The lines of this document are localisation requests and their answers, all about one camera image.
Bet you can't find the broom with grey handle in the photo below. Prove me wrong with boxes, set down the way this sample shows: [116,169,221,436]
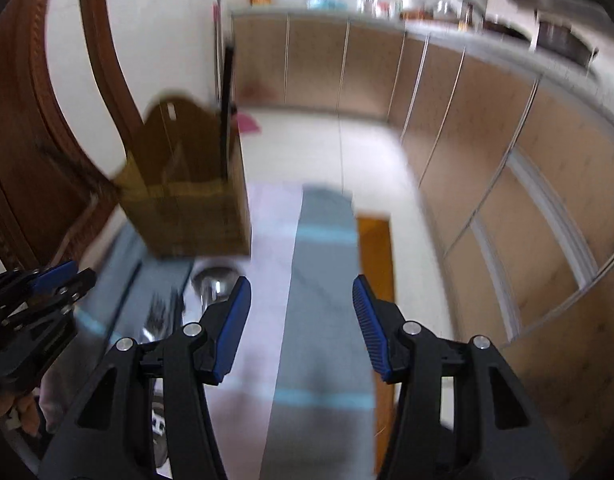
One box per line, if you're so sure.
[213,0,228,111]

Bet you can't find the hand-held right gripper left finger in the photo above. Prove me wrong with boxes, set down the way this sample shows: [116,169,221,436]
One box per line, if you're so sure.
[37,276,252,480]

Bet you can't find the black chopstick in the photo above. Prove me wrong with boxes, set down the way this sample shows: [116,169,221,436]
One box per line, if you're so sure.
[218,45,238,181]

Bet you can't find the grey pink striped cloth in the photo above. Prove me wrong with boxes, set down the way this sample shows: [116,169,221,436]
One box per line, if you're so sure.
[47,182,388,480]

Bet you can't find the black wok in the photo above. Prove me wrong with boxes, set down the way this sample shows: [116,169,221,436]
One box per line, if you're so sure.
[480,14,533,43]

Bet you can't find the carved wooden chair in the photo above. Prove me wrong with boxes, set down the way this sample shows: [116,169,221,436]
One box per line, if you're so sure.
[0,0,152,286]

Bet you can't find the dark cooking pot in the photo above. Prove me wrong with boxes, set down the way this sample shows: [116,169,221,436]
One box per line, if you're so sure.
[534,19,601,67]

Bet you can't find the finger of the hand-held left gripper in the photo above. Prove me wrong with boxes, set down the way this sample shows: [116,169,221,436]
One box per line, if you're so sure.
[0,261,78,302]
[2,268,98,333]

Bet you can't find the pink dustpan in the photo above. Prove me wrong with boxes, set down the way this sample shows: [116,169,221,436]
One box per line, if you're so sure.
[235,111,262,135]

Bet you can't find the metal ladle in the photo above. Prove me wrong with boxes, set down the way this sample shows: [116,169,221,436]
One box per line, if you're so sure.
[189,267,240,320]

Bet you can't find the metal fork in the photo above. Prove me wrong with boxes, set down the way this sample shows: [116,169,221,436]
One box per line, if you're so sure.
[139,291,182,345]

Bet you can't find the kitchen counter cabinets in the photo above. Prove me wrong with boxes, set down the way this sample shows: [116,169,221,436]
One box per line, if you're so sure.
[231,2,614,467]

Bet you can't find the wooden utensil holder box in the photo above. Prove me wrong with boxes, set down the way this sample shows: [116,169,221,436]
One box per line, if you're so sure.
[111,91,253,260]

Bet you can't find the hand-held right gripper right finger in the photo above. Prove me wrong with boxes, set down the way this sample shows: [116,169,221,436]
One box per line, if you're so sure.
[352,275,570,480]

